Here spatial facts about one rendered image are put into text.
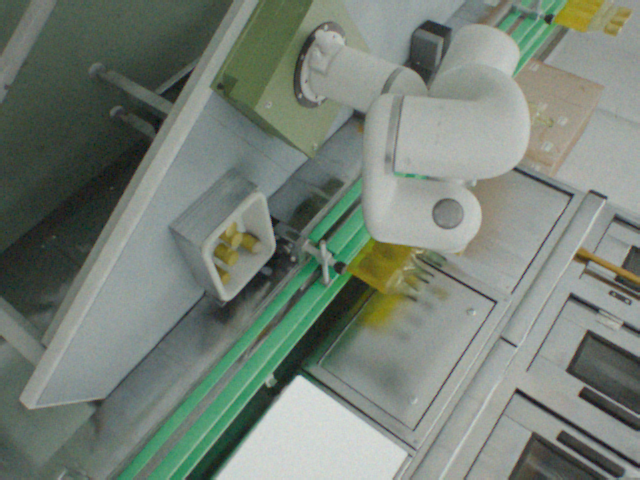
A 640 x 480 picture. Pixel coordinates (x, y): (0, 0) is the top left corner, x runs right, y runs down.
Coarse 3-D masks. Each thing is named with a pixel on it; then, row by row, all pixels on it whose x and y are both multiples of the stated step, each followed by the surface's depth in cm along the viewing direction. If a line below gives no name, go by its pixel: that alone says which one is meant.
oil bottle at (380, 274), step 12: (360, 252) 132; (348, 264) 132; (360, 264) 131; (372, 264) 130; (384, 264) 130; (360, 276) 133; (372, 276) 129; (384, 276) 128; (396, 276) 128; (384, 288) 129; (396, 288) 128
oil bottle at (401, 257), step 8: (376, 240) 134; (368, 248) 133; (376, 248) 133; (384, 248) 133; (392, 248) 132; (400, 248) 132; (384, 256) 131; (392, 256) 131; (400, 256) 131; (408, 256) 131; (400, 264) 130; (408, 264) 130; (416, 264) 131; (408, 272) 130
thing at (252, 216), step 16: (256, 192) 105; (240, 208) 102; (256, 208) 111; (224, 224) 101; (240, 224) 119; (256, 224) 117; (208, 240) 99; (272, 240) 119; (208, 256) 101; (240, 256) 121; (256, 256) 121; (240, 272) 119; (256, 272) 120; (224, 288) 117; (240, 288) 118
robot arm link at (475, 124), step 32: (480, 64) 61; (416, 96) 59; (448, 96) 63; (480, 96) 58; (512, 96) 56; (416, 128) 56; (448, 128) 55; (480, 128) 55; (512, 128) 55; (416, 160) 57; (448, 160) 56; (480, 160) 56; (512, 160) 56
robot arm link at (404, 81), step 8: (400, 72) 87; (408, 72) 87; (392, 80) 87; (400, 80) 86; (408, 80) 86; (416, 80) 87; (384, 88) 87; (392, 88) 87; (400, 88) 86; (408, 88) 86; (416, 88) 86; (424, 88) 88; (424, 96) 86
